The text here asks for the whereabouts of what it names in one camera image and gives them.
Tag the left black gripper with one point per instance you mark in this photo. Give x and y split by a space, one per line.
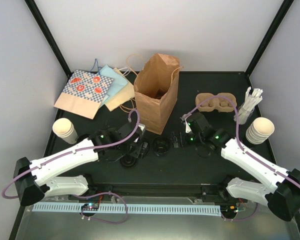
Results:
140 151

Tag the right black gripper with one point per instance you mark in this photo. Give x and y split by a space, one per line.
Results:
185 144

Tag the black sleeved paper cup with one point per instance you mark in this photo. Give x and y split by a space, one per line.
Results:
161 146

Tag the black lid stack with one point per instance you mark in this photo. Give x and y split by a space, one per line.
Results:
128 162

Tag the brown paper bag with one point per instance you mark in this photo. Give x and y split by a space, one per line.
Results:
156 91

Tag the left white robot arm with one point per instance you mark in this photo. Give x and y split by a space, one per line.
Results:
42 178

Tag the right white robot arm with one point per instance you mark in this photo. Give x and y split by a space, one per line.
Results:
276 187

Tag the tan paper bag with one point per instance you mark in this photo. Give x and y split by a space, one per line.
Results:
126 94

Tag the far pulp cup carrier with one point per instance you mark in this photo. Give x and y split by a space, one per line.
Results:
225 103

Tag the small circuit board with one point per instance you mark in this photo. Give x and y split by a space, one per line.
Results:
90 207

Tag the left paper cup stack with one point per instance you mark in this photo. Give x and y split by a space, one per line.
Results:
65 130

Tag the paper cup stack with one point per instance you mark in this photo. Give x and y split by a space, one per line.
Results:
65 130
260 130

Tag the white straws in holder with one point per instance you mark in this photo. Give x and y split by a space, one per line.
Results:
251 100

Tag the blue checkered paper bag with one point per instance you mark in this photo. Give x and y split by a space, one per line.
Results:
84 93

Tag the light blue paper bag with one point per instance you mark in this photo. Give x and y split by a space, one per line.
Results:
119 82

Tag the right paper cup stack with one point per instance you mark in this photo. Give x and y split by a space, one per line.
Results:
260 130

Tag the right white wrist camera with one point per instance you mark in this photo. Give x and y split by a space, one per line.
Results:
184 120

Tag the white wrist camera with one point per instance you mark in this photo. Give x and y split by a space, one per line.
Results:
142 128
184 120

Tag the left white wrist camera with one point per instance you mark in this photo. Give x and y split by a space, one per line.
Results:
142 128

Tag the light blue cable duct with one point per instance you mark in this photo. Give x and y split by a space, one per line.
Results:
146 209

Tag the right black frame post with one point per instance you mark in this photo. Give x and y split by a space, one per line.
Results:
275 24

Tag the black frame post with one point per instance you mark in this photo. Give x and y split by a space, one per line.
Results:
38 17
275 24

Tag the left black frame post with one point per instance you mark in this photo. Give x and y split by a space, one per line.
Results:
38 17

